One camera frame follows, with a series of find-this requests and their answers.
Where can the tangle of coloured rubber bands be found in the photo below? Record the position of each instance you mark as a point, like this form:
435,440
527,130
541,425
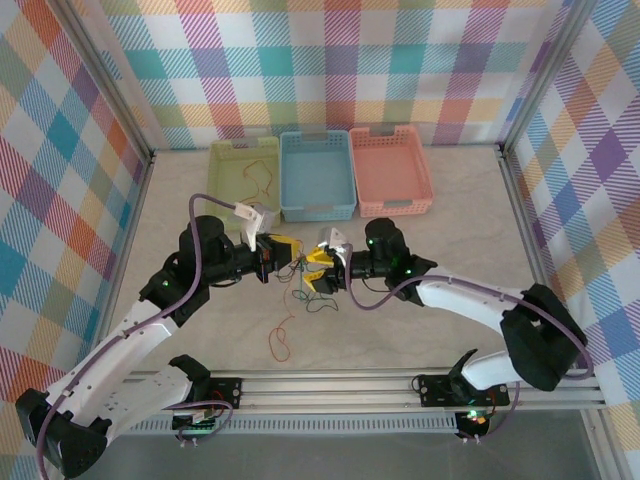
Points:
300,285

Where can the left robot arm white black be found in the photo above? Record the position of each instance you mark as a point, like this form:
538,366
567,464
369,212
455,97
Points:
115,350

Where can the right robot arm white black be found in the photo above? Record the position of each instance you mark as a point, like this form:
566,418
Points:
465,302

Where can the blue plastic basket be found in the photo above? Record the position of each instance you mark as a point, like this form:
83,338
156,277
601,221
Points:
315,175

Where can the green plastic basket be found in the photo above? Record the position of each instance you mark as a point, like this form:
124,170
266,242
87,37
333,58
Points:
225,175

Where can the pink plastic basket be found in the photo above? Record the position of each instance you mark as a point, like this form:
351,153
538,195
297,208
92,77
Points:
390,170

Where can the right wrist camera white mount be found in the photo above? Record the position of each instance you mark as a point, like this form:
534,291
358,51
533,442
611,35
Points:
337,240

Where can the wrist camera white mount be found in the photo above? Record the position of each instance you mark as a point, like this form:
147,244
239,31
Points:
257,222
337,240

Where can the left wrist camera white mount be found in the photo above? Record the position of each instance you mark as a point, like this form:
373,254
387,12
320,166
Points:
257,222

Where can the aluminium mounting rail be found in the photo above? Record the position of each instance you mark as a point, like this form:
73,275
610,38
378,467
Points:
325,390

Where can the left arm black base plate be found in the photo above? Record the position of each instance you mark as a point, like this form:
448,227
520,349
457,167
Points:
230,392

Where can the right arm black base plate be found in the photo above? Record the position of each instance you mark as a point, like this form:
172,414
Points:
432,390

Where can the aluminium frame post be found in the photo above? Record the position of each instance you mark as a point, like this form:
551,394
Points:
544,75
111,80

